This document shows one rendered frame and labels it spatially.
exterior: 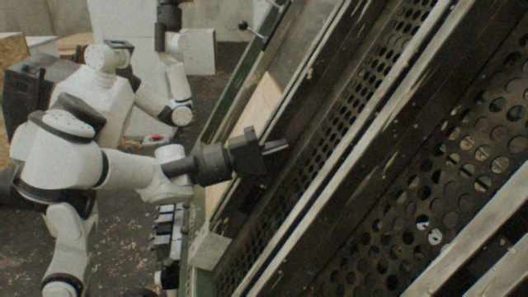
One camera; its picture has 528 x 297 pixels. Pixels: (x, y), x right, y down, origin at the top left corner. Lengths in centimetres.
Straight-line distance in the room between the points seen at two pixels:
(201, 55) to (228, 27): 323
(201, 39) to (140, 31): 270
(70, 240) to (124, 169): 70
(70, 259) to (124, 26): 256
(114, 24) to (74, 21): 686
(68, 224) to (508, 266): 115
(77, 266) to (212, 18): 835
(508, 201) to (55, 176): 56
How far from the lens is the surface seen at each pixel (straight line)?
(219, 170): 73
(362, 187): 49
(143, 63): 359
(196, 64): 624
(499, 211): 32
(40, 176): 61
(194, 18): 941
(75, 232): 126
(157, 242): 132
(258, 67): 130
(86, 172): 60
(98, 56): 101
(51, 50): 492
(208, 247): 95
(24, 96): 106
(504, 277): 31
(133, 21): 354
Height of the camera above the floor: 162
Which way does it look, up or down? 27 degrees down
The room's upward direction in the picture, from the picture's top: straight up
